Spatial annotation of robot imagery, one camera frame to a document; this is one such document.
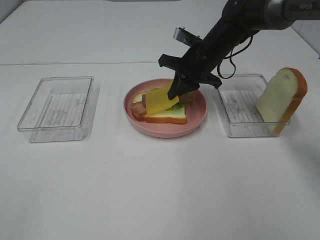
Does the green lettuce leaf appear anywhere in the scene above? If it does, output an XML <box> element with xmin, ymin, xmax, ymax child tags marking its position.
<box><xmin>149</xmin><ymin>86</ymin><xmax>187</xmax><ymax>111</ymax></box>

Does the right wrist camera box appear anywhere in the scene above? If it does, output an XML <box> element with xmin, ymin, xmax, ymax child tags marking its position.
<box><xmin>173</xmin><ymin>27</ymin><xmax>202</xmax><ymax>47</ymax></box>

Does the clear plastic container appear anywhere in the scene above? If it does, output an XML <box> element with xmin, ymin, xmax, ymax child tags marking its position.
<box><xmin>212</xmin><ymin>73</ymin><xmax>291</xmax><ymax>138</ymax></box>
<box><xmin>17</xmin><ymin>76</ymin><xmax>97</xmax><ymax>143</ymax></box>

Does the right clear plastic container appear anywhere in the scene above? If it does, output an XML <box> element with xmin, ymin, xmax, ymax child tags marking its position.
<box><xmin>212</xmin><ymin>73</ymin><xmax>291</xmax><ymax>138</ymax></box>

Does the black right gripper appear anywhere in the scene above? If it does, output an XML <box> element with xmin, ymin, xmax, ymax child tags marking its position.
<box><xmin>158</xmin><ymin>42</ymin><xmax>222</xmax><ymax>100</ymax></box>

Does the yellow cheese slice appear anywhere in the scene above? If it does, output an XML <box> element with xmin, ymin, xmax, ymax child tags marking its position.
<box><xmin>144</xmin><ymin>79</ymin><xmax>180</xmax><ymax>116</ymax></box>

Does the bread slice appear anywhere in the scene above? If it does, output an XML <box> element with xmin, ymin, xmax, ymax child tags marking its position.
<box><xmin>255</xmin><ymin>67</ymin><xmax>308</xmax><ymax>136</ymax></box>
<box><xmin>131</xmin><ymin>93</ymin><xmax>188</xmax><ymax>124</ymax></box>

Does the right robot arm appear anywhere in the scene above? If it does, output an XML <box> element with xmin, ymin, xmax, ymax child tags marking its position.
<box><xmin>158</xmin><ymin>0</ymin><xmax>320</xmax><ymax>100</ymax></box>

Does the pink round plate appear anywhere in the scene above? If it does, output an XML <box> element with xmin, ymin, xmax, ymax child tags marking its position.
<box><xmin>123</xmin><ymin>78</ymin><xmax>208</xmax><ymax>138</ymax></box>

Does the curved bacon strip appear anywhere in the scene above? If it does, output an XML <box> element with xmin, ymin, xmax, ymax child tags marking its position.
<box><xmin>136</xmin><ymin>92</ymin><xmax>194</xmax><ymax>107</ymax></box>

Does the left clear plastic container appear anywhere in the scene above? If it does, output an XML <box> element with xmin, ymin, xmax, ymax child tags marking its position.
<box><xmin>17</xmin><ymin>76</ymin><xmax>97</xmax><ymax>143</ymax></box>

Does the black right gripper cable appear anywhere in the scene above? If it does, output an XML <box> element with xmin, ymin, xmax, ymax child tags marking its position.
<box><xmin>216</xmin><ymin>34</ymin><xmax>255</xmax><ymax>80</ymax></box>

